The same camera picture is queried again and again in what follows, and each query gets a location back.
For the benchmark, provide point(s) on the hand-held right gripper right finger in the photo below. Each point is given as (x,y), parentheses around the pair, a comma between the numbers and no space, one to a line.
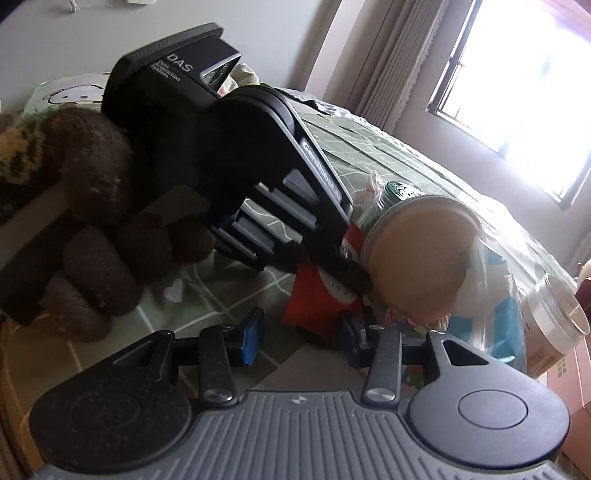
(349,339)

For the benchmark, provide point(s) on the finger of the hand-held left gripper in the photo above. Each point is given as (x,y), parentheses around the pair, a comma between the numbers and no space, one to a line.
(351,277)
(295,203)

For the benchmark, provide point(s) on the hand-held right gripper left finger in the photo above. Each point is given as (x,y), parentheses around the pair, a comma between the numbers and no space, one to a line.
(249,339)

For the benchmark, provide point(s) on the red snack packet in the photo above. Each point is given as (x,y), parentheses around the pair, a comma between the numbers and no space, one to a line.
(314,295)

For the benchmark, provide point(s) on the round cream worn cushion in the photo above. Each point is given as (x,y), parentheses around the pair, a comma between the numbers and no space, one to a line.
(415,258)

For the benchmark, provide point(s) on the green checked bedsheet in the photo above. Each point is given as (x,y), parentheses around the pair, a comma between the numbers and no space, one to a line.
(369,152)

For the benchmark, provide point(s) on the cartoon print pillow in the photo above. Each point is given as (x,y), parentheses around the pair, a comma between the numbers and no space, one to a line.
(60,92)

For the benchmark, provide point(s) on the white blue plastic package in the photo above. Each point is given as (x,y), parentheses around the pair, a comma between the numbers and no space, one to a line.
(494,318)

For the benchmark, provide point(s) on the pale pleated curtain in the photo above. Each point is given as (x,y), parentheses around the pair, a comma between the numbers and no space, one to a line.
(392,55)

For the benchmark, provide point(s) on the plastic jar orange label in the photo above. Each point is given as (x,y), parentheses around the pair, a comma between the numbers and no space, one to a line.
(549,318)

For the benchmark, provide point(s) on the barred window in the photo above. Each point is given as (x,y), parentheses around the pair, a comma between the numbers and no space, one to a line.
(521,92)

